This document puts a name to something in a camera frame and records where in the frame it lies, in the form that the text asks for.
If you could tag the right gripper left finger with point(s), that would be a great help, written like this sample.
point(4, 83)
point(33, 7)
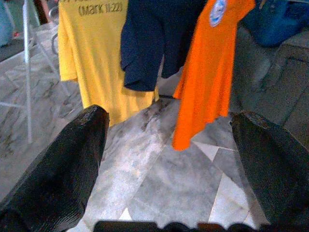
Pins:
point(58, 174)

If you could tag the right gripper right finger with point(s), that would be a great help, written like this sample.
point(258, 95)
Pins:
point(277, 174)

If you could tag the orange shirt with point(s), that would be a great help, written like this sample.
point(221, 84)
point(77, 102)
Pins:
point(207, 84)

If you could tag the white folding chair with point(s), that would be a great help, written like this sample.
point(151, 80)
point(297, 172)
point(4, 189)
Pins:
point(28, 96)

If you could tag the dark green sofa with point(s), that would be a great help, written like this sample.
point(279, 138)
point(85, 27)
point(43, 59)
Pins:
point(277, 84)

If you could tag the yellow printed T-shirt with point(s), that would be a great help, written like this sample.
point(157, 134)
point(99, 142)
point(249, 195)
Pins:
point(96, 60)

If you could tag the blue hard suitcase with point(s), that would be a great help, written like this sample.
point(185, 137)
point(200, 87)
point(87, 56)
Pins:
point(277, 21)

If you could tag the navy blue shirt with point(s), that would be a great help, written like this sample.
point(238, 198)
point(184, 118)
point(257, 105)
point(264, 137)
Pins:
point(149, 36)

